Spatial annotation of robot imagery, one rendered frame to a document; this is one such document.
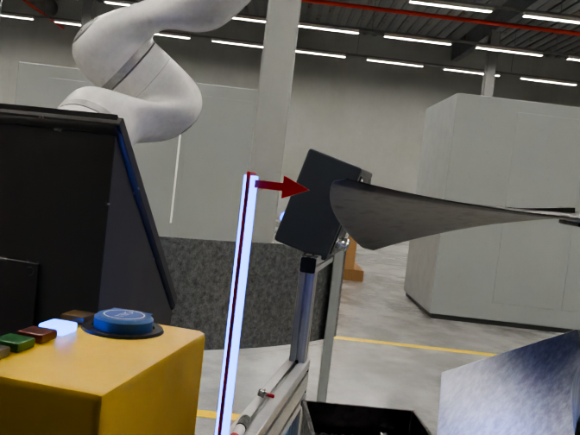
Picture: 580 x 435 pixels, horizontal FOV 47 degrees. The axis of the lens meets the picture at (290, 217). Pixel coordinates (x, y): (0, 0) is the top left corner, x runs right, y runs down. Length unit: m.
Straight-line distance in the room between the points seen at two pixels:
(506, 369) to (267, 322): 1.94
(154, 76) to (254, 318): 1.55
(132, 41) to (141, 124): 0.14
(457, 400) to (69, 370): 0.42
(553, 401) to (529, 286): 6.45
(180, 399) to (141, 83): 0.73
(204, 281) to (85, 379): 2.04
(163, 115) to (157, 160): 5.61
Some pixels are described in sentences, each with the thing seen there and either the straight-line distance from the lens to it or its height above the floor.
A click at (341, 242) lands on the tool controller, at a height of 1.08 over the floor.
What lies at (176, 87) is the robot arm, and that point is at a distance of 1.12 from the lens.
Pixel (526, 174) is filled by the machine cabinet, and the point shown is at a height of 1.53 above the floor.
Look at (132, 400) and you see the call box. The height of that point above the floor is 1.06.
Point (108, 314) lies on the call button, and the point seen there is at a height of 1.08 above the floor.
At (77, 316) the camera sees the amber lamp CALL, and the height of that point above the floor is 1.08.
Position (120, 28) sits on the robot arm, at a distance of 1.11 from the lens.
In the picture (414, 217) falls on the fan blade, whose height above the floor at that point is 1.17.
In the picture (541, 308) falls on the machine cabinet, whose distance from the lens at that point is 7.16.
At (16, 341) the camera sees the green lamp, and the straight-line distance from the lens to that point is 0.41.
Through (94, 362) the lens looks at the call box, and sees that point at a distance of 0.40.
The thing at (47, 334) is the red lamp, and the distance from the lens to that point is 0.43.
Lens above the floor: 1.19
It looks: 3 degrees down
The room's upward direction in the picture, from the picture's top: 7 degrees clockwise
